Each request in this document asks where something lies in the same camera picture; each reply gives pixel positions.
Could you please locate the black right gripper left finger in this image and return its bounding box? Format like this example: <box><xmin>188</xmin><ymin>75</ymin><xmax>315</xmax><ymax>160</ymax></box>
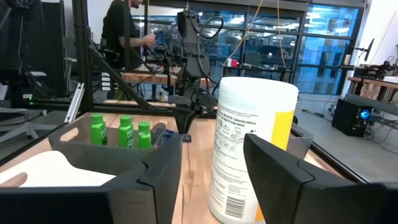
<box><xmin>0</xmin><ymin>132</ymin><xmax>183</xmax><ymax>224</ymax></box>

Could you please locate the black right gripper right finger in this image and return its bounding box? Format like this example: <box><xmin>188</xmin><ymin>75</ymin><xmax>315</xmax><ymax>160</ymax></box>
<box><xmin>243</xmin><ymin>133</ymin><xmax>398</xmax><ymax>224</ymax></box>

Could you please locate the green shampoo bottle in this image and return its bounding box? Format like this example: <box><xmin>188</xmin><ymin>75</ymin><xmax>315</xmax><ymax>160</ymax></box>
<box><xmin>137</xmin><ymin>121</ymin><xmax>153</xmax><ymax>150</ymax></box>
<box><xmin>118</xmin><ymin>114</ymin><xmax>136</xmax><ymax>149</ymax></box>
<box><xmin>90</xmin><ymin>113</ymin><xmax>108</xmax><ymax>146</ymax></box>

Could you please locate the white plastic bin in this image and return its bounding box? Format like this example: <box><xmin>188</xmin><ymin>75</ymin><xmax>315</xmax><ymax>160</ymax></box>
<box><xmin>0</xmin><ymin>150</ymin><xmax>118</xmax><ymax>189</ymax></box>

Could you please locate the black monitor on arm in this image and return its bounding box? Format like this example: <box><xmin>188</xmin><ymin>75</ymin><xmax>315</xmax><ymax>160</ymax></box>
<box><xmin>354</xmin><ymin>37</ymin><xmax>376</xmax><ymax>62</ymax></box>

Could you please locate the short smoky grey plastic bin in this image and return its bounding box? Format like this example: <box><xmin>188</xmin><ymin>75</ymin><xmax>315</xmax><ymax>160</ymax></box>
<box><xmin>286</xmin><ymin>123</ymin><xmax>315</xmax><ymax>160</ymax></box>

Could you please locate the long dark grey plastic bin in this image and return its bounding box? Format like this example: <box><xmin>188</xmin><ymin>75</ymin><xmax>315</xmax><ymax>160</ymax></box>
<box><xmin>48</xmin><ymin>116</ymin><xmax>170</xmax><ymax>177</ymax></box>

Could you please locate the white wipes canister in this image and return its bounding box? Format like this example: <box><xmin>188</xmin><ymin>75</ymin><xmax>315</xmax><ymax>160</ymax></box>
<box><xmin>208</xmin><ymin>76</ymin><xmax>300</xmax><ymax>224</ymax></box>

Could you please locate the black desktop computer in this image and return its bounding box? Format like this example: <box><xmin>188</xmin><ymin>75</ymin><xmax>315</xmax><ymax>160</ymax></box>
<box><xmin>331</xmin><ymin>98</ymin><xmax>373</xmax><ymax>138</ymax></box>

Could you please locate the wooden background workbench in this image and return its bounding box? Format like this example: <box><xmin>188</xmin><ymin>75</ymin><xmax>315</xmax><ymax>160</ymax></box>
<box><xmin>121</xmin><ymin>71</ymin><xmax>218</xmax><ymax>87</ymax></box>

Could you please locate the silver aluminium extrusion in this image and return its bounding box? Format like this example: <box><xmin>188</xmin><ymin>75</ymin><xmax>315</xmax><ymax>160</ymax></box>
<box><xmin>63</xmin><ymin>82</ymin><xmax>86</xmax><ymax>124</ymax></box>

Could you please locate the wooden background table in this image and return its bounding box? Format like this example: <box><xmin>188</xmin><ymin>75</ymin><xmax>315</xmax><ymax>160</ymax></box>
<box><xmin>347</xmin><ymin>76</ymin><xmax>398</xmax><ymax>103</ymax></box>

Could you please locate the grey office chair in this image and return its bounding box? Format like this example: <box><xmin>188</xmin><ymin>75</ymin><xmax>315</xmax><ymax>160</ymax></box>
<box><xmin>0</xmin><ymin>70</ymin><xmax>60</xmax><ymax>144</ymax></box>

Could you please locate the person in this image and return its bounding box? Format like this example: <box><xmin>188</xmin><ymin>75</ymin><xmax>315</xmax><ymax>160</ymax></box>
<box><xmin>101</xmin><ymin>0</ymin><xmax>158</xmax><ymax>101</ymax></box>

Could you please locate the black aluminium table frame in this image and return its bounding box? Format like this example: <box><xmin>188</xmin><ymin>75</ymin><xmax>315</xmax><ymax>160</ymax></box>
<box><xmin>29</xmin><ymin>0</ymin><xmax>366</xmax><ymax>184</ymax></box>

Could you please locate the yellow hanging cable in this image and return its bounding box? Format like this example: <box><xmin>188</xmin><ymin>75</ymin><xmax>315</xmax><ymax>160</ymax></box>
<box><xmin>275</xmin><ymin>0</ymin><xmax>286</xmax><ymax>60</ymax></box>
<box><xmin>223</xmin><ymin>0</ymin><xmax>265</xmax><ymax>65</ymax></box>

